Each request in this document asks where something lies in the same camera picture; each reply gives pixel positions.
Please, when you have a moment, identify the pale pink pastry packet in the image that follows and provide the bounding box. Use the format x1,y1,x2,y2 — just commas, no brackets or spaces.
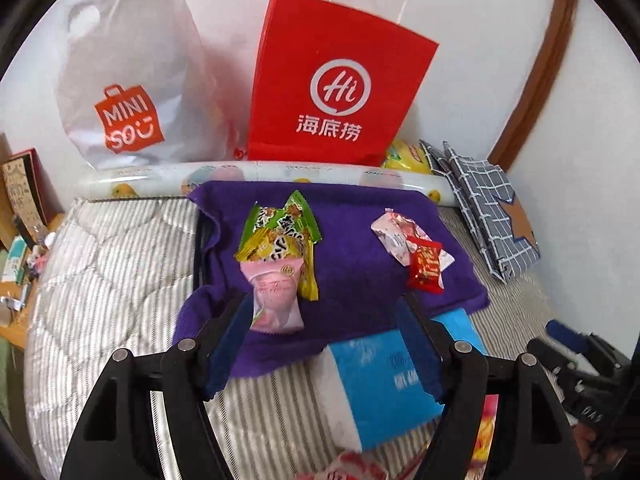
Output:
438,249,456,273

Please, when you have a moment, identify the strawberry drink pouch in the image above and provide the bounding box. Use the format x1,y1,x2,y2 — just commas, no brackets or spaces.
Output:
294,451,390,480

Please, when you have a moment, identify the pink bear snack packet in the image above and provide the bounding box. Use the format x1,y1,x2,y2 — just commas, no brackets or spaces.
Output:
371,209,431,266

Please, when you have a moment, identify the pink candy-shaped packet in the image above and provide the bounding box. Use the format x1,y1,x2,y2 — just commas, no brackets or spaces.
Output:
240,260,304,334

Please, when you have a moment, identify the yellow snack packet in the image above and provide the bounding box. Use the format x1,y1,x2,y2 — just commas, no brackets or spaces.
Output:
234,228,320,301
382,140,432,174

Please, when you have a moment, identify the pink yellow snack bag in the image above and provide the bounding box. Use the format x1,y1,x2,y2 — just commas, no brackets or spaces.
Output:
465,394,499,480

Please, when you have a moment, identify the red small snack packet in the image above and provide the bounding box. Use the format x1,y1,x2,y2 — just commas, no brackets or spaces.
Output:
407,236,444,295

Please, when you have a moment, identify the green snack packet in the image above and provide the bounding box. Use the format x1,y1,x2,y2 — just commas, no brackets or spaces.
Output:
234,191,322,262

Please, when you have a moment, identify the grey plaid folded cloth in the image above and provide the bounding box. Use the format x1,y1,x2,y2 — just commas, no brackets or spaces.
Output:
420,141,540,283

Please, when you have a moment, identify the blue tissue pack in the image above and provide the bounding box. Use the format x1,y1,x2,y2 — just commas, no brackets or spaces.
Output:
309,308,490,453

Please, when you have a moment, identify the striped mattress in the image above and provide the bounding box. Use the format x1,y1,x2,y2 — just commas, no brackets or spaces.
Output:
25,198,555,479

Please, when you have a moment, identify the wooden nightstand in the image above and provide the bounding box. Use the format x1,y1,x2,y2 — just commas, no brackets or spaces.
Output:
1,234,38,350

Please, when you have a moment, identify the purple towel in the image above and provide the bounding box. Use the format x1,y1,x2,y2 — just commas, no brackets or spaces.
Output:
172,181,489,377

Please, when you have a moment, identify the framed picture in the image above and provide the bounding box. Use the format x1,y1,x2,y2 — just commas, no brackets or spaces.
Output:
1,148,52,240

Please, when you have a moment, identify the yellow snack packet behind roll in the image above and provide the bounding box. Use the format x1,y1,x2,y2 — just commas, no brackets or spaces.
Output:
382,140,432,174

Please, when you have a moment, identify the white patterned paper roll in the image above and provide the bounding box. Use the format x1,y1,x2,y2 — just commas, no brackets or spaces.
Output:
78,160,457,207

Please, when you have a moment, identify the red Haidilao paper bag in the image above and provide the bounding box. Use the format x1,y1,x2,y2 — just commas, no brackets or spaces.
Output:
247,0,438,167

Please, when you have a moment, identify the white Miniso plastic bag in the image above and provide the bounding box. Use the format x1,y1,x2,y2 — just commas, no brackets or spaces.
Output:
55,0,238,170

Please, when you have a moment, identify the brown wooden door frame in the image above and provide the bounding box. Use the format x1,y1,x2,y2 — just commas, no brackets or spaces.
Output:
488,0,578,171

